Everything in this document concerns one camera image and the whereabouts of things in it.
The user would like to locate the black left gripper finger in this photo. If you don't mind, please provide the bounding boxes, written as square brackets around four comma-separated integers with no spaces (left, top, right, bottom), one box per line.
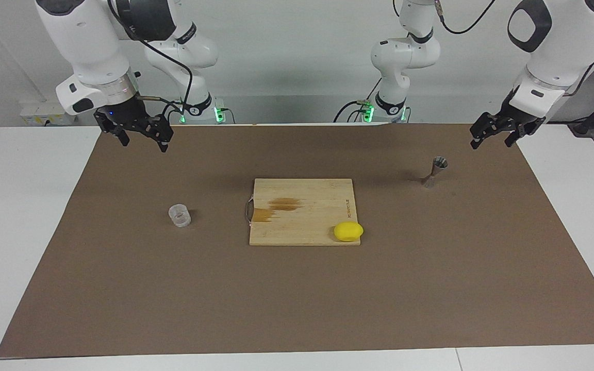
[470,112,505,150]
[504,120,539,148]

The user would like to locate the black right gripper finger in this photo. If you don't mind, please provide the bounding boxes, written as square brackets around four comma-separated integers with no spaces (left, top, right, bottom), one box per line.
[94,109,130,147]
[145,115,174,153]

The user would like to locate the steel jigger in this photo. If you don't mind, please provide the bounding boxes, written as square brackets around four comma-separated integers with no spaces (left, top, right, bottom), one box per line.
[422,157,449,189]

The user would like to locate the clear plastic cup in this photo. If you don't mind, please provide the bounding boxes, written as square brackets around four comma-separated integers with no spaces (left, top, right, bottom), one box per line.
[168,204,191,228]

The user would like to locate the white power strip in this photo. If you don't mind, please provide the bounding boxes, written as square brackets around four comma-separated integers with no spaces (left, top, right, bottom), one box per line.
[20,102,78,126]

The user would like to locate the brown table mat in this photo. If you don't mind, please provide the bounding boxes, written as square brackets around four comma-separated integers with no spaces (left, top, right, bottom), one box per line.
[0,124,594,358]

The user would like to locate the wooden cutting board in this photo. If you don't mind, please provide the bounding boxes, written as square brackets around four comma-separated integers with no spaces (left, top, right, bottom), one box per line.
[245,178,361,246]

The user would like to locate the yellow lemon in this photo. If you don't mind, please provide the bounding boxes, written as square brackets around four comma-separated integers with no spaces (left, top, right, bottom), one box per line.
[334,222,364,242]

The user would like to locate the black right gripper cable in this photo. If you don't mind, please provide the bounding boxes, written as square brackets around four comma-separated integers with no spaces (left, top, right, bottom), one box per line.
[107,0,194,122]

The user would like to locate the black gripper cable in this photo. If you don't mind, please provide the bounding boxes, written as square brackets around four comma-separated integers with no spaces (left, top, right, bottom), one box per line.
[393,0,594,98]
[107,0,194,122]

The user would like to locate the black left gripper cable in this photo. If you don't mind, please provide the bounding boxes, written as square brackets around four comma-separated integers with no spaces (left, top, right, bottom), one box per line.
[393,0,594,98]

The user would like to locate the black left base cables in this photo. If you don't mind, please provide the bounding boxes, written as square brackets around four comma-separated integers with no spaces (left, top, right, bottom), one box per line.
[334,77,383,123]

